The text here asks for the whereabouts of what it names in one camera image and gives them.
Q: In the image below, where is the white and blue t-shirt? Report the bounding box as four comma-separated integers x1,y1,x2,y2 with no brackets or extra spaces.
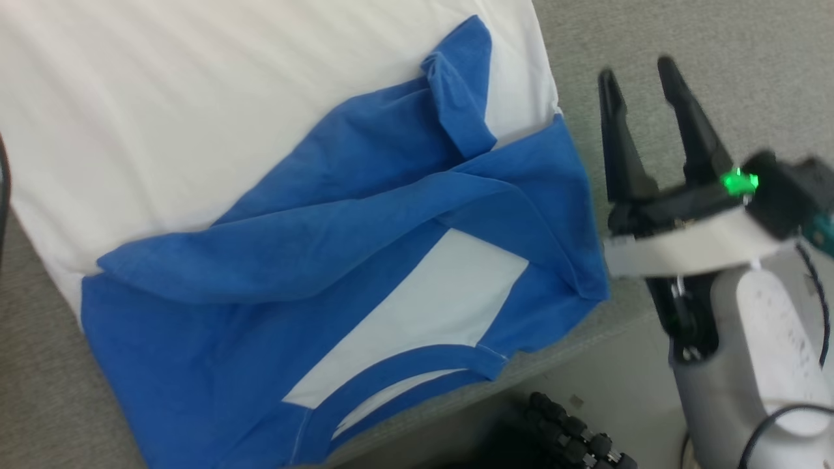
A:
0,0,611,469

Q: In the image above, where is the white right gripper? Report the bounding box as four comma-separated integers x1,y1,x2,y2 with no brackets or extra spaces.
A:
597,56,796,281

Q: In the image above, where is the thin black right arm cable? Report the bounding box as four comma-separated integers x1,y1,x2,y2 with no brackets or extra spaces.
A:
795,241,831,369
738,403,834,469

